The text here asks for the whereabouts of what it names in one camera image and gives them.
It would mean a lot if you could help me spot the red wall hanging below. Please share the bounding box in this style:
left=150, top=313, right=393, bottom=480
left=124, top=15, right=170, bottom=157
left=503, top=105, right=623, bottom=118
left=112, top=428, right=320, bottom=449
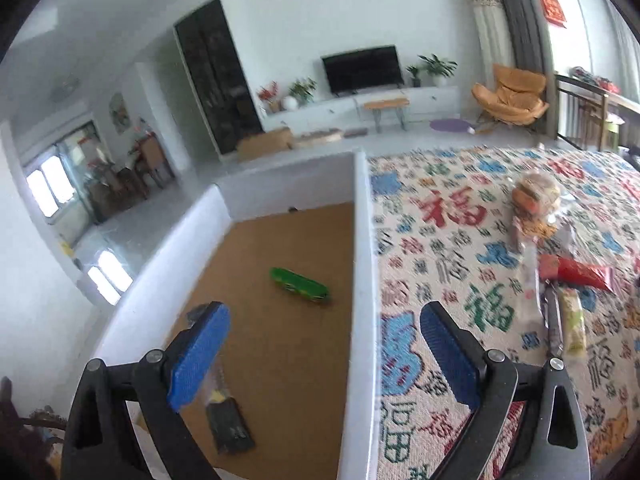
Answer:
left=536, top=0, right=568, bottom=28

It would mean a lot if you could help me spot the white television cabinet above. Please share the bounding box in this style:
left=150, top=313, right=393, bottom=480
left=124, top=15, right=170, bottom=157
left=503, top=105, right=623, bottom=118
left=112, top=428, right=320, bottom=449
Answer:
left=260, top=85, right=461, bottom=133

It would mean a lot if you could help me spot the cardboard box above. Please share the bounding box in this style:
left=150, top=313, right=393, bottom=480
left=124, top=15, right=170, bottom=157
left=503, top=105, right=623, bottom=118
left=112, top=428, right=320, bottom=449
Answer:
left=236, top=127, right=293, bottom=162

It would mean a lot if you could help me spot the white box with brown bottom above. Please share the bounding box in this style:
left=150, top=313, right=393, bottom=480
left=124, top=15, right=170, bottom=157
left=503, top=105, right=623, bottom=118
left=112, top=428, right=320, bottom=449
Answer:
left=92, top=151, right=382, bottom=480

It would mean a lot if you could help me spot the white standing air conditioner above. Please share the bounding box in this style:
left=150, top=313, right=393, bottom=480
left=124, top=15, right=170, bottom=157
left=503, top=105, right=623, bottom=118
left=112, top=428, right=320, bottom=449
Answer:
left=467, top=0, right=516, bottom=91

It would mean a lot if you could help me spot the red snack packet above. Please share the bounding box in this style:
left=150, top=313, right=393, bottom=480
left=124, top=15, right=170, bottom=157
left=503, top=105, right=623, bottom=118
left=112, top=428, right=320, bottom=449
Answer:
left=537, top=254, right=618, bottom=293

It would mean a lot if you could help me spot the leafy plant in pot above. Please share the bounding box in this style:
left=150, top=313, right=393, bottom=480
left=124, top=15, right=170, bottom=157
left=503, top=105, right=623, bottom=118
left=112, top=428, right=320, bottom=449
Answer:
left=289, top=77, right=318, bottom=107

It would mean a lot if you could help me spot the dark snack bar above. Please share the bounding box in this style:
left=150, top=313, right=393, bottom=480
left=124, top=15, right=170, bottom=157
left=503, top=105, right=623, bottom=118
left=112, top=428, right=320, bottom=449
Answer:
left=544, top=285, right=565, bottom=356

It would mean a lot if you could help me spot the clear packet with orange snack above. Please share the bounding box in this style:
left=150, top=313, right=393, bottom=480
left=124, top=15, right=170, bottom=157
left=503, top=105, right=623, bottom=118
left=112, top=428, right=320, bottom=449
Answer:
left=520, top=216, right=559, bottom=239

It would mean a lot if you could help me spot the wooden stool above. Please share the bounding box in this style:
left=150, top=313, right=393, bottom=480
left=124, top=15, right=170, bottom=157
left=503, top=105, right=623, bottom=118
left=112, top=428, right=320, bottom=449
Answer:
left=363, top=97, right=411, bottom=133

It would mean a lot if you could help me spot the printed blanket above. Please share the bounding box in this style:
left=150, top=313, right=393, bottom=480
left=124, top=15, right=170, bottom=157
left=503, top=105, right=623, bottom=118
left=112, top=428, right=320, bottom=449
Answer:
left=367, top=145, right=640, bottom=480

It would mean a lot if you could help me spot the black television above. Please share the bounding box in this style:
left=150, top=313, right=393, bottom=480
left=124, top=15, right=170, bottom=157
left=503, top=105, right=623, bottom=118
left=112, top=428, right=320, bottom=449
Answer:
left=321, top=45, right=405, bottom=96

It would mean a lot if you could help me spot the orange lounge chair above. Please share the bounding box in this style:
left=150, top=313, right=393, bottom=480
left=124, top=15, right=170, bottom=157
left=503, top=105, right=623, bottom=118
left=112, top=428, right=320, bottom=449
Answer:
left=471, top=63, right=550, bottom=128

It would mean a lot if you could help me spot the purple floor mat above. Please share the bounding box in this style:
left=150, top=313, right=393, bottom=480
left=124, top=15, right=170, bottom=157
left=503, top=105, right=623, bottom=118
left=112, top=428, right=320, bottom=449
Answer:
left=430, top=118, right=476, bottom=133

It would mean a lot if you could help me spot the black snack packet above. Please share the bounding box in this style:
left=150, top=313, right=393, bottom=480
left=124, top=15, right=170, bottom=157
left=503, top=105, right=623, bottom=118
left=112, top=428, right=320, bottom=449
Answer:
left=202, top=365, right=256, bottom=456

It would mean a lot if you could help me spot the large green potted plant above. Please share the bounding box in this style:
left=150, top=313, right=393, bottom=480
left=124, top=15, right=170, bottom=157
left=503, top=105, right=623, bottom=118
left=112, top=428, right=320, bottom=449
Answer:
left=419, top=54, right=458, bottom=87

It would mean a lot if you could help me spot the red flower arrangement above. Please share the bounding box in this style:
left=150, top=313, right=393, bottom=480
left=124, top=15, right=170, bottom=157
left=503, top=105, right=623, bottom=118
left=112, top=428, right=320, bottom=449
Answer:
left=256, top=81, right=279, bottom=112

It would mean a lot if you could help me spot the clear bag of bread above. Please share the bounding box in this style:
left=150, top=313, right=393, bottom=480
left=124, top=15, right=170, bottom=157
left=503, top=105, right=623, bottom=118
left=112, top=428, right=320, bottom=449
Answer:
left=510, top=170, right=563, bottom=223

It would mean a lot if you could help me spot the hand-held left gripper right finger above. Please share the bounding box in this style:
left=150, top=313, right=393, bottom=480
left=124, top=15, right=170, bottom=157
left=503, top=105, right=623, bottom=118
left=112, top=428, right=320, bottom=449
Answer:
left=420, top=301, right=592, bottom=480

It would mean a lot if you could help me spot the silver snack packet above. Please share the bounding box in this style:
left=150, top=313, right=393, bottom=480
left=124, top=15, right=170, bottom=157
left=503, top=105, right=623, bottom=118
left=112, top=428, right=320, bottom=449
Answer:
left=552, top=222, right=577, bottom=261

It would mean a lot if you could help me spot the long clear snack packet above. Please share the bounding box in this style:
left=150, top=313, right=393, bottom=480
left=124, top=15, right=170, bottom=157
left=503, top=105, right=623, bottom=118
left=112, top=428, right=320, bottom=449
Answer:
left=517, top=245, right=544, bottom=326

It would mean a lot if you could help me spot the grey curtain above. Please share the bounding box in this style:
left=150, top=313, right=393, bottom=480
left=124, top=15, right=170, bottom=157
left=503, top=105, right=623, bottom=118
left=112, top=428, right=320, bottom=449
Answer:
left=472, top=0, right=557, bottom=136

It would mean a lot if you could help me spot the pale green snack bar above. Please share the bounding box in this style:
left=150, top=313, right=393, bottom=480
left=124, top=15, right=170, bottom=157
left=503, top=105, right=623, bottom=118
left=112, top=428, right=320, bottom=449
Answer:
left=557, top=287, right=589, bottom=359

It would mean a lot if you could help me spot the green snack packet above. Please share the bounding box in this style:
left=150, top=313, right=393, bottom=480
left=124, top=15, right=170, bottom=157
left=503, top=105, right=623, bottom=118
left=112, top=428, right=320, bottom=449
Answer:
left=269, top=267, right=332, bottom=306

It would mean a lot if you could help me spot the dining table with chairs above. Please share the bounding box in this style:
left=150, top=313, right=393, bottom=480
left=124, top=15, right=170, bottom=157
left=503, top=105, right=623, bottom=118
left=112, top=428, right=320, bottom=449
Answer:
left=85, top=132, right=176, bottom=221

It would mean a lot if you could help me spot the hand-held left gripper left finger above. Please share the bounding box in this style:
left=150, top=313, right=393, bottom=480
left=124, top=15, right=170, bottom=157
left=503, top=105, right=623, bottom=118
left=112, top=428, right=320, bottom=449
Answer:
left=60, top=301, right=232, bottom=480

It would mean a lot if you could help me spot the tall black cabinet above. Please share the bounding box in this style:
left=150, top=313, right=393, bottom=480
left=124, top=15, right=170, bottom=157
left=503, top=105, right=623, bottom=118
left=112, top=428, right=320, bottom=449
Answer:
left=174, top=0, right=265, bottom=157

